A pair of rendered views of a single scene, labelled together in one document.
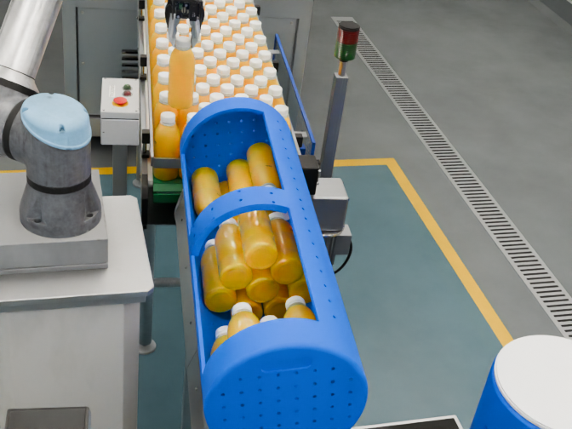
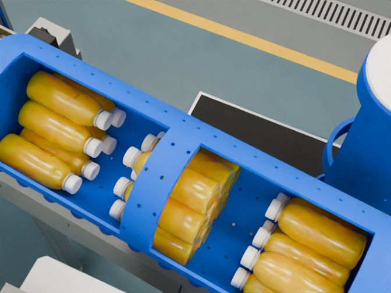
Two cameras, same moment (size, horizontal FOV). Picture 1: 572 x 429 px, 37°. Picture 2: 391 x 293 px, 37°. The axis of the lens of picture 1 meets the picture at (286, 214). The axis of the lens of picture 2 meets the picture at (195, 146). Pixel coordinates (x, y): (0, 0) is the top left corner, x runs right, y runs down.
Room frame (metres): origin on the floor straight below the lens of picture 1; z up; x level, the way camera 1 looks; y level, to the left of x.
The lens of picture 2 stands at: (1.11, 0.38, 2.15)
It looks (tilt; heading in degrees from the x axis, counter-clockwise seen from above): 62 degrees down; 311
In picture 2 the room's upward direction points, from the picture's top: 2 degrees clockwise
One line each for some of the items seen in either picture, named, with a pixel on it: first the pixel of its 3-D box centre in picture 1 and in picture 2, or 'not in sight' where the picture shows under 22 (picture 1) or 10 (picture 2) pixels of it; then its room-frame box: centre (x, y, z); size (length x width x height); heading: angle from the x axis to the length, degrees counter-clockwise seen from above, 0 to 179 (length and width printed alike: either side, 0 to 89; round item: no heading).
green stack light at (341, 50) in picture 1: (346, 48); not in sight; (2.38, -0.11, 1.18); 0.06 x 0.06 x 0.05
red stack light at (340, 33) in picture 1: (347, 34); not in sight; (2.38, -0.11, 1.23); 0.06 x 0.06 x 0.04
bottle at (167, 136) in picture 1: (166, 148); not in sight; (2.00, 0.35, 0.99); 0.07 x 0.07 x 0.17
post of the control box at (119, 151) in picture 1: (119, 269); not in sight; (2.06, 0.49, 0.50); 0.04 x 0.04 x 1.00; 13
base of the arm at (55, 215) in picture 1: (60, 192); not in sight; (1.32, 0.42, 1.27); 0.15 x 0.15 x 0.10
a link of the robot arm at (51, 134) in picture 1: (54, 137); not in sight; (1.32, 0.43, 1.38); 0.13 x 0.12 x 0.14; 71
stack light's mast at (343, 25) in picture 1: (345, 50); not in sight; (2.38, -0.11, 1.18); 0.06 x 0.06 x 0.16
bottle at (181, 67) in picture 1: (181, 75); not in sight; (2.07, 0.33, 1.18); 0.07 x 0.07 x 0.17
